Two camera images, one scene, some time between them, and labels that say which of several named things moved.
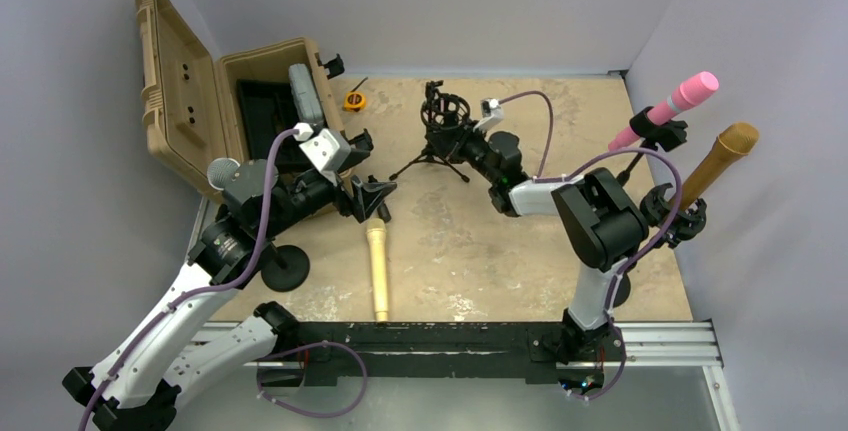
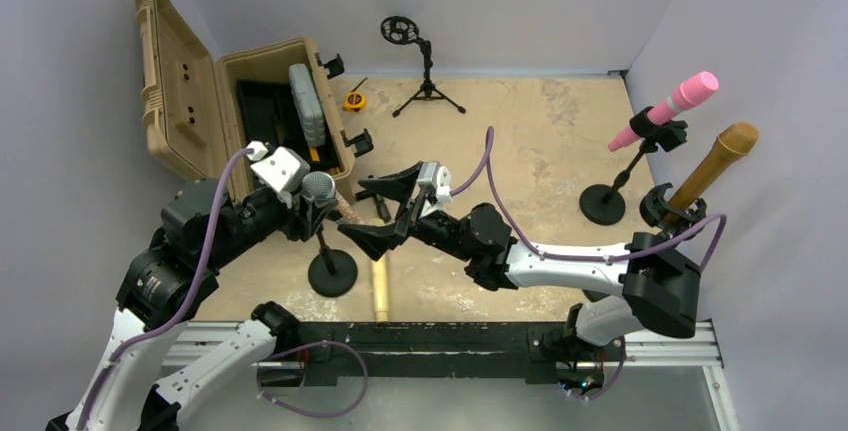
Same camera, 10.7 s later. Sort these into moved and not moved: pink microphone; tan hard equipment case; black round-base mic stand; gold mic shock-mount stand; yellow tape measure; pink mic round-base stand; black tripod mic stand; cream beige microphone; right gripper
Moved: black round-base mic stand; right gripper; black tripod mic stand
Not moved: gold mic shock-mount stand; cream beige microphone; yellow tape measure; pink mic round-base stand; pink microphone; tan hard equipment case
